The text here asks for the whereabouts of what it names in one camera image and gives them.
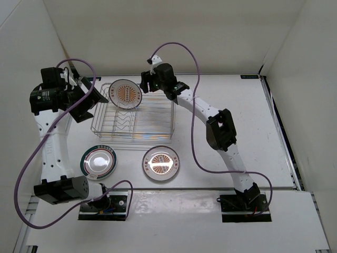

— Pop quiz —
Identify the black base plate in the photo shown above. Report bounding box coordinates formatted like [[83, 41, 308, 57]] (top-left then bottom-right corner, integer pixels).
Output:
[[216, 194, 272, 223], [78, 191, 128, 221]]

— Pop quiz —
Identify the orange sunburst plate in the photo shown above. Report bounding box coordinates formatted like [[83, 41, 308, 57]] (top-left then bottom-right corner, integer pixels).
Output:
[[108, 79, 142, 110], [142, 145, 180, 184]]

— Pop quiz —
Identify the green rimmed white plate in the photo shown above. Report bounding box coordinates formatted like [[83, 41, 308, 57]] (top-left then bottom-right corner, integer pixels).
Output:
[[80, 145, 117, 180]]

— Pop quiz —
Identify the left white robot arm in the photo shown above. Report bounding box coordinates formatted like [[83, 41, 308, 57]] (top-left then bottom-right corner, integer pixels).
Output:
[[29, 67, 108, 205]]

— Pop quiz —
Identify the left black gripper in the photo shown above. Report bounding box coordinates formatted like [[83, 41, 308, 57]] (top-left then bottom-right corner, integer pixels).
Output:
[[66, 77, 108, 123]]

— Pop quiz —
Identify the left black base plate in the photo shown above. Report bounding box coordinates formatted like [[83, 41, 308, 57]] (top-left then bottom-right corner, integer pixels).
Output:
[[78, 191, 128, 221]]

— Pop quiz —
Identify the small dark wall label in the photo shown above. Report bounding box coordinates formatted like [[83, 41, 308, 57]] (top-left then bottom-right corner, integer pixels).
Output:
[[240, 74, 259, 80]]

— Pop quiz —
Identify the chrome wire dish rack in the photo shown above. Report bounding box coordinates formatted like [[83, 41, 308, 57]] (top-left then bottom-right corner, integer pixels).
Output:
[[91, 93, 175, 141]]

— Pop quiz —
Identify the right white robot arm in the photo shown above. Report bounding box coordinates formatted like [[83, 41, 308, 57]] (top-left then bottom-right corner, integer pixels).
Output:
[[140, 55, 260, 211]]

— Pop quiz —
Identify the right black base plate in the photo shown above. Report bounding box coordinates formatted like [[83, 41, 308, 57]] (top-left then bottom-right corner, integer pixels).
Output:
[[216, 194, 272, 223]]

